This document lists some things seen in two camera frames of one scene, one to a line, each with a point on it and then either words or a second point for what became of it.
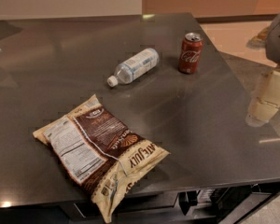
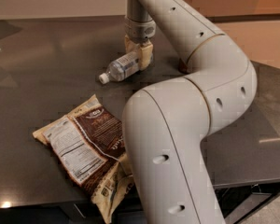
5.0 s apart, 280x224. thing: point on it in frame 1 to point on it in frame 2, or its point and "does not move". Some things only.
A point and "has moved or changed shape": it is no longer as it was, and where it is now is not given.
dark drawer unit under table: (234, 204) does not move
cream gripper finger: (260, 112) to (130, 46)
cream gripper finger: (276, 91) to (146, 55)
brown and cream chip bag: (98, 153) does not move
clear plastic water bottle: (135, 67) has moved or changed shape
